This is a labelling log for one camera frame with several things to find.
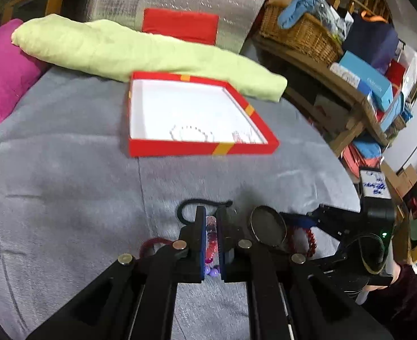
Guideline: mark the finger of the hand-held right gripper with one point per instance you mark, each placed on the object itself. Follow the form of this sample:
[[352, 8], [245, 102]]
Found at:
[[335, 219], [330, 264]]

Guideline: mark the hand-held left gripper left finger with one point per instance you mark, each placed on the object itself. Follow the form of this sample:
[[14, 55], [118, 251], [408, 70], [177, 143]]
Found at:
[[204, 251]]

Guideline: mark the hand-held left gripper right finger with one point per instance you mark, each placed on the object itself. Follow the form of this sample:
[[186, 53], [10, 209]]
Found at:
[[220, 251]]

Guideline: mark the red cardboard box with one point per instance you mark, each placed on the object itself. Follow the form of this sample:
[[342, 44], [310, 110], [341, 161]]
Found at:
[[194, 113]]

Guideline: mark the person's right forearm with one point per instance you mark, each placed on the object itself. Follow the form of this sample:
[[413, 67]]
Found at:
[[403, 301]]

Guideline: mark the brown cardboard box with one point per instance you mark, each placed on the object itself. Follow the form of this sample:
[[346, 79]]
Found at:
[[404, 179]]

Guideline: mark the blue cardboard box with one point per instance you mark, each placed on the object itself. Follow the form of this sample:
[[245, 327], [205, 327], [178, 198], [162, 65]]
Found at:
[[367, 78]]

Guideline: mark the dark blue bag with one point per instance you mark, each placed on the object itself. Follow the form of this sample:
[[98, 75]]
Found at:
[[371, 39]]

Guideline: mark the wicker basket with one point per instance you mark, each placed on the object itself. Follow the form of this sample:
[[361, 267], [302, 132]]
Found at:
[[300, 39]]

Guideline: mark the light green folded blanket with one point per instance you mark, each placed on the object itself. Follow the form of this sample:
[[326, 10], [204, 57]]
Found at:
[[141, 53]]

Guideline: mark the blue cloth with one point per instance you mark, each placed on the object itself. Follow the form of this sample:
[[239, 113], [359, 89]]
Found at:
[[296, 10]]

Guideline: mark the red cushion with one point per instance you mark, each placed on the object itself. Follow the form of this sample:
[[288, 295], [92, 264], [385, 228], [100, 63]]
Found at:
[[180, 26]]

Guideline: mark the magenta pillow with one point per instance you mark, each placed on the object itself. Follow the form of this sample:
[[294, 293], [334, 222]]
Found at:
[[3, 78]]

